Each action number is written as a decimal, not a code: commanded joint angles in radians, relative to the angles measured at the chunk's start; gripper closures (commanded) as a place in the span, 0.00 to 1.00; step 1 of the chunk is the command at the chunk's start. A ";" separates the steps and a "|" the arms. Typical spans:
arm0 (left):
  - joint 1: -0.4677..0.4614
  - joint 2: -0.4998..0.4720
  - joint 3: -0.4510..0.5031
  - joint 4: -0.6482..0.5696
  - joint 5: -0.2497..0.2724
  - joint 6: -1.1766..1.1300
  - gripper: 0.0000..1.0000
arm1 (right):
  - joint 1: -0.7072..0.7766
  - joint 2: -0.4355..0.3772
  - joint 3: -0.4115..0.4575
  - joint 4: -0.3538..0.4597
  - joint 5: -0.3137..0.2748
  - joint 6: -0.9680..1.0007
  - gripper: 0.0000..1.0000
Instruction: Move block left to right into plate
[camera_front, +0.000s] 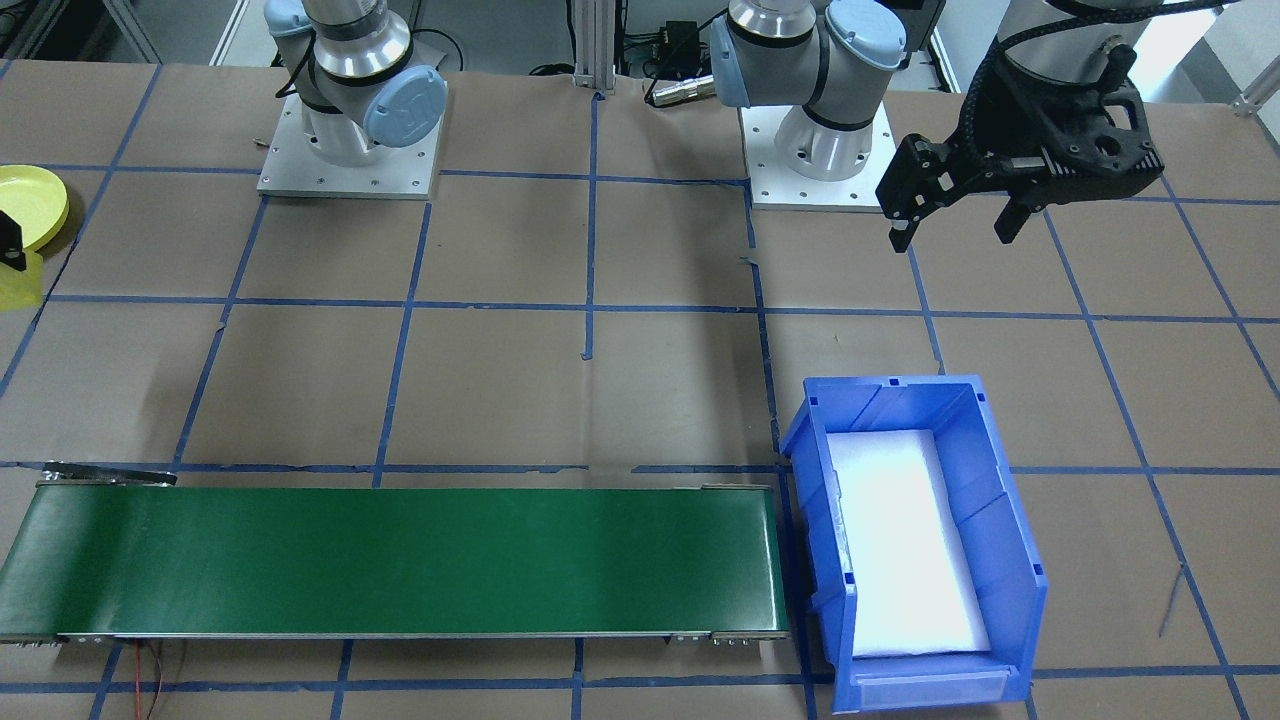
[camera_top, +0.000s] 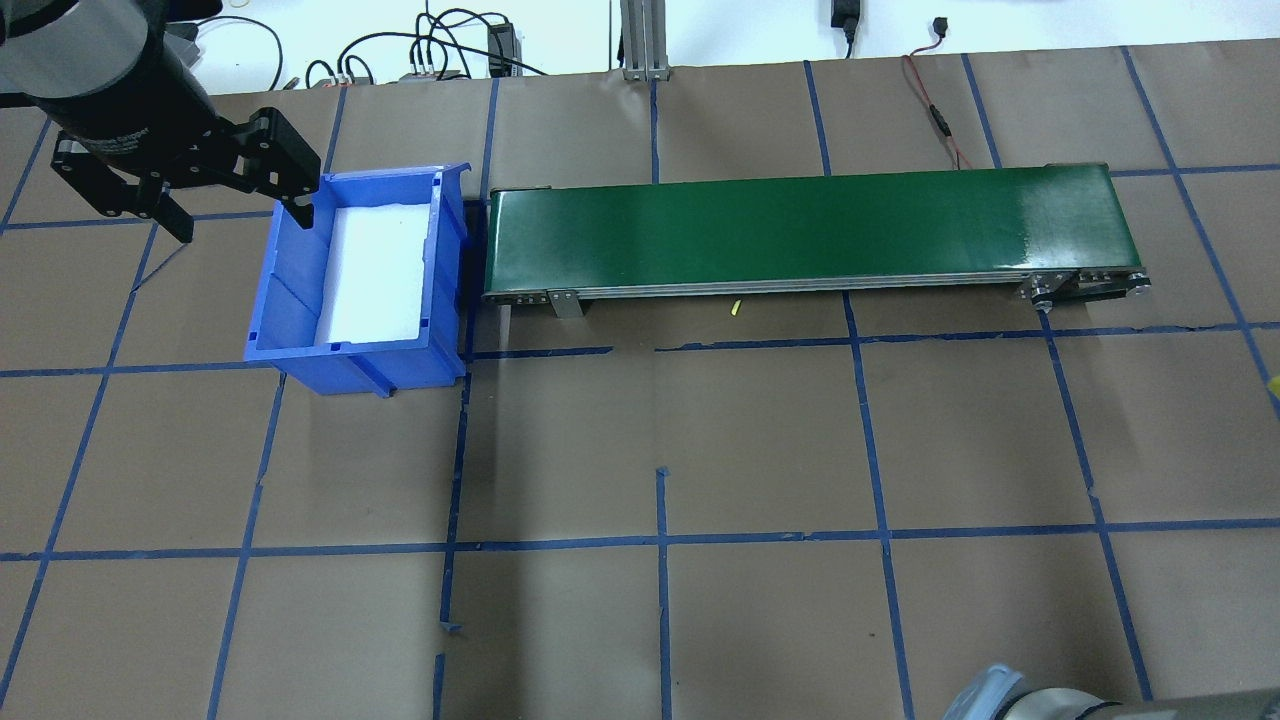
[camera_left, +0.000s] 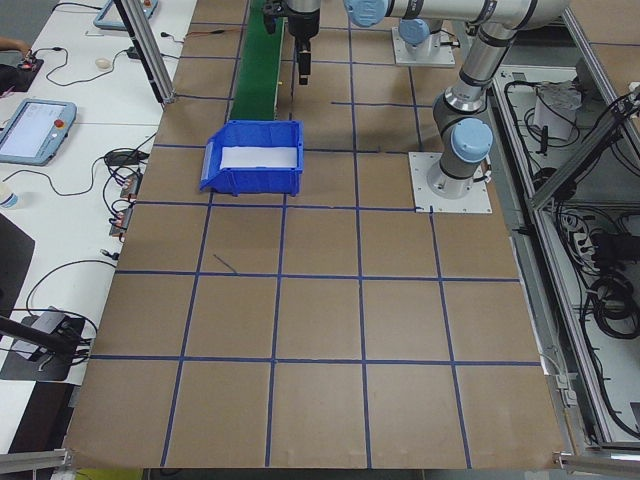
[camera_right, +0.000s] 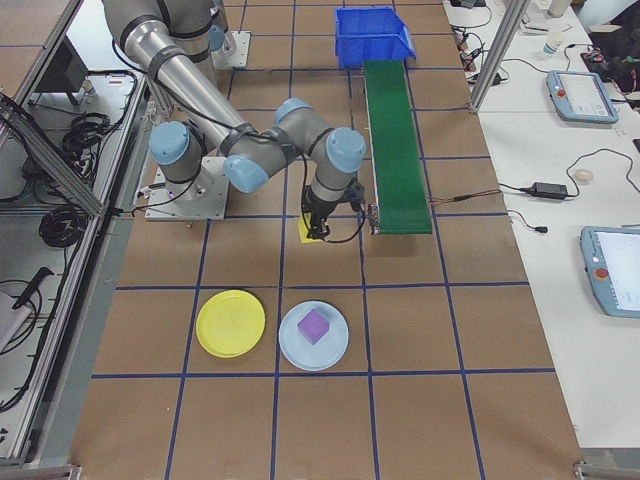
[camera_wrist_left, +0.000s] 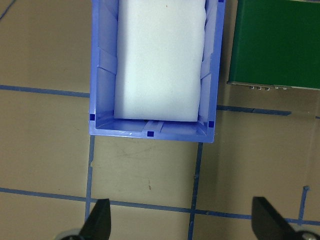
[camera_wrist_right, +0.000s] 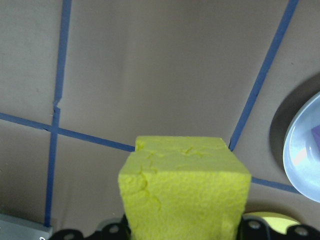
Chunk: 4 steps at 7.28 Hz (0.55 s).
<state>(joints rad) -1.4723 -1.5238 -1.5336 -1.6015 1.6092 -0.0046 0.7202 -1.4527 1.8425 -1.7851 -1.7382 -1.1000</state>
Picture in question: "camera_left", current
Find green conveyor belt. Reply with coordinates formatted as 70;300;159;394
230;0;287;122

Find blue plastic bin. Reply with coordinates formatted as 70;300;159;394
198;119;305;196

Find light blue teach pendant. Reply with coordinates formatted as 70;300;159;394
0;98;78;167
93;0;162;32

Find small black adapter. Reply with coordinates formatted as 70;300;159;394
103;151;150;168

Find small circuit board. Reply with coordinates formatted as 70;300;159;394
108;204;135;239
119;172;144;204

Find white box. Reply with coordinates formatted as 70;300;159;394
532;82;584;141

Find person in black shirt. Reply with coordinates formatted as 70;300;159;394
0;49;21;99

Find printed white paper cup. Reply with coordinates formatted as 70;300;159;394
0;182;24;210

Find black flat panel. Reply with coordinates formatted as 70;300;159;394
0;212;37;319

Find black device box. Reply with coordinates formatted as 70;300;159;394
22;305;86;351

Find white square base plate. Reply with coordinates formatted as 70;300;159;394
408;151;494;215
391;27;457;68

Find aluminium profile post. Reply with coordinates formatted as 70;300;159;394
112;0;177;105

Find metal bar V frame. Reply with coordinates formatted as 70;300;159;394
487;0;640;456

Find black camera stand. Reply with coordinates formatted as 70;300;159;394
0;314;86;382

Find black cable bundle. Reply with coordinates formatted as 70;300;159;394
579;274;640;341

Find white connector cable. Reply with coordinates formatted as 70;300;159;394
539;349;576;406

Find aluminium table rail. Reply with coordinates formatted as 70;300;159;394
0;448;76;471
552;449;640;476

